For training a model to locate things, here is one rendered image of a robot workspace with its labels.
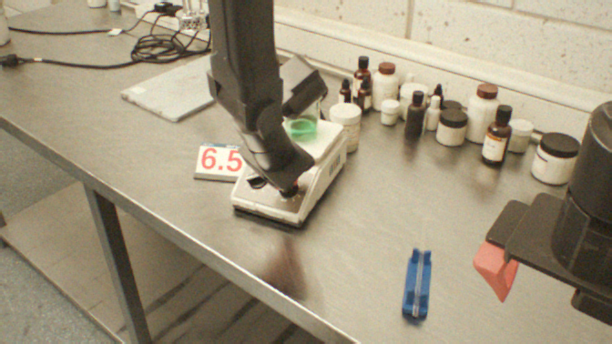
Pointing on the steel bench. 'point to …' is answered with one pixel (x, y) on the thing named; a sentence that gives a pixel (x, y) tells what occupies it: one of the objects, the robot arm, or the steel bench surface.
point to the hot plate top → (331, 131)
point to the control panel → (268, 196)
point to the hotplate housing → (331, 165)
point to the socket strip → (166, 21)
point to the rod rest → (415, 283)
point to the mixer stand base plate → (174, 91)
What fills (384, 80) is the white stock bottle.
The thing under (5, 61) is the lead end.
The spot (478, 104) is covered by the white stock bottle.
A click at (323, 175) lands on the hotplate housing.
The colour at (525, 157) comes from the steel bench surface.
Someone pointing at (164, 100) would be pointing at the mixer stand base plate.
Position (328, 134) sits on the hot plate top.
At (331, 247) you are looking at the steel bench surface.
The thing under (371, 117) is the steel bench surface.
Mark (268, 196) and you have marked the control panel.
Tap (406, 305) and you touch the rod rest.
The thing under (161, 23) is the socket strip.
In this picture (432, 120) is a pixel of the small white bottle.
